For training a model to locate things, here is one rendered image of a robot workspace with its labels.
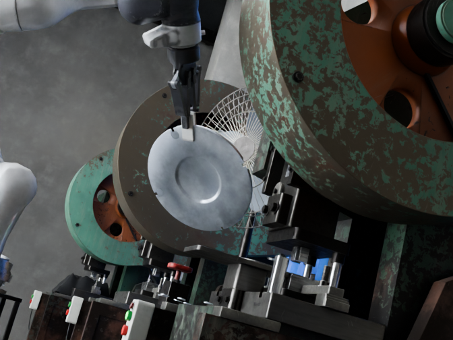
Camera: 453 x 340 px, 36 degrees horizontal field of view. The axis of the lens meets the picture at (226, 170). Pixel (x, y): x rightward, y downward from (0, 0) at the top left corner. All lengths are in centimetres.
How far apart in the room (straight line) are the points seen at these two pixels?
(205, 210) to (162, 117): 145
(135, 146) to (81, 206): 171
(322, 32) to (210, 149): 42
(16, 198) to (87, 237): 320
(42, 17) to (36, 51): 717
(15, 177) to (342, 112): 72
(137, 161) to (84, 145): 541
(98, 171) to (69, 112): 379
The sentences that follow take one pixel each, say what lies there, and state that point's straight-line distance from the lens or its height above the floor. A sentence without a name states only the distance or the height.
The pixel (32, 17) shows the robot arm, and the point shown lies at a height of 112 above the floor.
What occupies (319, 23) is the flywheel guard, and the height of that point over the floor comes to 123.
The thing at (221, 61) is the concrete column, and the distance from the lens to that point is 736.
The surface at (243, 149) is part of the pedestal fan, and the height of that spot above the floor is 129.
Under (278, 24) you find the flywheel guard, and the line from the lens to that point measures 141.
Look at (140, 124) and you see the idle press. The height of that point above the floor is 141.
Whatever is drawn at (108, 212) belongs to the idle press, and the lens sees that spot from 489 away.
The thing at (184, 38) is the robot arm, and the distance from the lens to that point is 157.
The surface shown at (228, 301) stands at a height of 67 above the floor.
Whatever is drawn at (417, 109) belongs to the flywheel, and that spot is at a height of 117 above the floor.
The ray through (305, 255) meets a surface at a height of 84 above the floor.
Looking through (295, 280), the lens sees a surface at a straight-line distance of 176.
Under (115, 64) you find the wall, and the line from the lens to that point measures 882.
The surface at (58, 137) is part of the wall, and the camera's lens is 849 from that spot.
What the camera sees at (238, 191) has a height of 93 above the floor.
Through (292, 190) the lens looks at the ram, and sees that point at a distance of 182.
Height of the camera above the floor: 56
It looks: 14 degrees up
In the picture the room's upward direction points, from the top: 15 degrees clockwise
